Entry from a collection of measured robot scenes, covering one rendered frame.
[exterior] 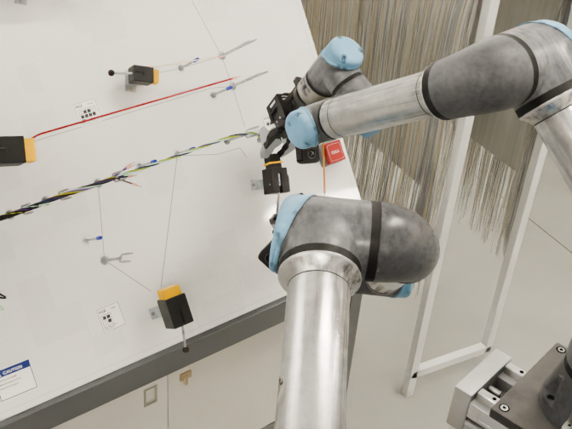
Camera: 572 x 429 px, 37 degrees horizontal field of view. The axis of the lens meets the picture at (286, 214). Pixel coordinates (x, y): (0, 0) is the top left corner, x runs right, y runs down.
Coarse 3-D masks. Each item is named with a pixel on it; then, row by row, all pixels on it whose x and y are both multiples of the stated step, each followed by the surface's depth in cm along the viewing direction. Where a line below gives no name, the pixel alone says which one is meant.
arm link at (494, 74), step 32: (448, 64) 132; (480, 64) 129; (512, 64) 128; (352, 96) 150; (384, 96) 143; (416, 96) 137; (448, 96) 131; (480, 96) 130; (512, 96) 130; (288, 128) 160; (320, 128) 156; (352, 128) 151; (384, 128) 148
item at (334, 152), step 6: (324, 144) 206; (330, 144) 207; (336, 144) 208; (324, 150) 206; (330, 150) 207; (336, 150) 207; (342, 150) 208; (330, 156) 206; (336, 156) 207; (342, 156) 208; (330, 162) 206; (336, 162) 207
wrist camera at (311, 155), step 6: (300, 150) 180; (306, 150) 180; (312, 150) 180; (318, 150) 182; (300, 156) 180; (306, 156) 180; (312, 156) 180; (318, 156) 182; (300, 162) 180; (306, 162) 180; (312, 162) 181
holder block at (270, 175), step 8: (272, 168) 191; (280, 168) 192; (264, 176) 193; (272, 176) 190; (280, 176) 192; (264, 184) 193; (272, 184) 190; (288, 184) 192; (264, 192) 193; (272, 192) 190; (280, 192) 192
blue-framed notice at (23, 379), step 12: (24, 360) 167; (0, 372) 164; (12, 372) 165; (24, 372) 166; (0, 384) 164; (12, 384) 165; (24, 384) 166; (36, 384) 168; (0, 396) 164; (12, 396) 165
